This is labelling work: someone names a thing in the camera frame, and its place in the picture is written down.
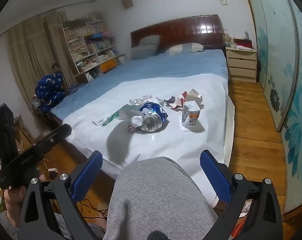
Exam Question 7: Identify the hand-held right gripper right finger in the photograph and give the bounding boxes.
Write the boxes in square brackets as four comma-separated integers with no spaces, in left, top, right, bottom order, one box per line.
[199,150,283,240]

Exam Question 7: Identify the red box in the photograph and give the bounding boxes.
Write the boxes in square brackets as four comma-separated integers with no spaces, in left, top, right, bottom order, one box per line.
[234,38,252,48]

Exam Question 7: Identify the beige curtain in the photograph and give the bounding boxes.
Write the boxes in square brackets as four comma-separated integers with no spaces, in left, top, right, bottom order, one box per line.
[7,10,74,90]

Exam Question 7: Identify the white cloth sheet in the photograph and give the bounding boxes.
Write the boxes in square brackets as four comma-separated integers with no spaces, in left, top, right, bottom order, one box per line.
[63,74,235,205]

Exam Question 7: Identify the person's left forearm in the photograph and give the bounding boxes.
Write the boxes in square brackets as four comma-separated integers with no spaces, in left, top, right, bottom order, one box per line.
[0,210,19,240]

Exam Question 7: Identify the curtain rod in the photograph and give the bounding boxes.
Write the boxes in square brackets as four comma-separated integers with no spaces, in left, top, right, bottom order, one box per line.
[0,0,95,43]

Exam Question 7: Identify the white drink pouch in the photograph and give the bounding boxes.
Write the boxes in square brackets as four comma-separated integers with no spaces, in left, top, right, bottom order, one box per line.
[181,100,201,132]

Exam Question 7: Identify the paper carton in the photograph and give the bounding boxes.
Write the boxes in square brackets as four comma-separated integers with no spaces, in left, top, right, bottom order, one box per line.
[182,89,204,105]

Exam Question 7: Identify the grey checked pillow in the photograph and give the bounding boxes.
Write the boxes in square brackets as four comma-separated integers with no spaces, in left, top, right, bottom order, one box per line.
[131,35,161,60]

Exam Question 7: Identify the crushed blue can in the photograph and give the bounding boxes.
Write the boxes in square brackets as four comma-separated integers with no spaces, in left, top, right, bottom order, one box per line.
[138,102,169,132]

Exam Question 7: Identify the floral sliding wardrobe door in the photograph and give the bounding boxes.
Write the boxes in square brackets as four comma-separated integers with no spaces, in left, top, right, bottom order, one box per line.
[282,0,302,215]
[242,0,298,130]

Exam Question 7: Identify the clear plastic printed wrapper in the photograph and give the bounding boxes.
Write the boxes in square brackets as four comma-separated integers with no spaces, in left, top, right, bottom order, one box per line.
[130,94,164,108]

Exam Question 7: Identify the red white paper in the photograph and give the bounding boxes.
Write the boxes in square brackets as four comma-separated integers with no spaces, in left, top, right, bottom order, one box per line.
[164,95,184,110]

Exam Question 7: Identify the white bookshelf with books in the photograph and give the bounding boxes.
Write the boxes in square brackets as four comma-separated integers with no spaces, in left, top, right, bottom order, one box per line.
[62,14,126,83]

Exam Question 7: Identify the blue moon print clothes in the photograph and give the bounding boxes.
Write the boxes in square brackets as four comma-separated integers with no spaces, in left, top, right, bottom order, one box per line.
[35,71,65,113]

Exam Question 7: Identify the light wooden nightstand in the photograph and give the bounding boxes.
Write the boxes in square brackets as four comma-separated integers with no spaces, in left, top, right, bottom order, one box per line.
[225,45,257,83]

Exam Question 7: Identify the blue bed sheet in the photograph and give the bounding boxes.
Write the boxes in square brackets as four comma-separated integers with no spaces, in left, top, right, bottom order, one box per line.
[50,49,229,115]

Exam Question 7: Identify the person's grey trouser leg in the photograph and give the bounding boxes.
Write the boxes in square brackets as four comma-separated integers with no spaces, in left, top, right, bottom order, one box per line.
[102,156,219,240]

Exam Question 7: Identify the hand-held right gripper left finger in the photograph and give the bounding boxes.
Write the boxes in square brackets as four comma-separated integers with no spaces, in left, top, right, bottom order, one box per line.
[18,150,104,240]

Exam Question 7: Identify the green white wrapper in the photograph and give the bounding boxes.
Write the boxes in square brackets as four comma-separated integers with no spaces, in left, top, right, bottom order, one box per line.
[101,104,141,127]

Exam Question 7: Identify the white pillow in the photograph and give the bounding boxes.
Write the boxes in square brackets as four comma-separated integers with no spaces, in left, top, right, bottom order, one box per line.
[164,43,205,55]

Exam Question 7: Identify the dark wooden bed headboard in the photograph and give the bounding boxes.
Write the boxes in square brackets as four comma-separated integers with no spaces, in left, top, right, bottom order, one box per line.
[130,14,225,55]

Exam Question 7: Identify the person's left hand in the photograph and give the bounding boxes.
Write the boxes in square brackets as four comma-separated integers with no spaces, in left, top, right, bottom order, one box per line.
[4,174,47,228]

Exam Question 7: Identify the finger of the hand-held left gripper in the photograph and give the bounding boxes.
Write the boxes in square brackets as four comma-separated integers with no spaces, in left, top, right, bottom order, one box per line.
[0,103,19,167]
[32,124,72,155]

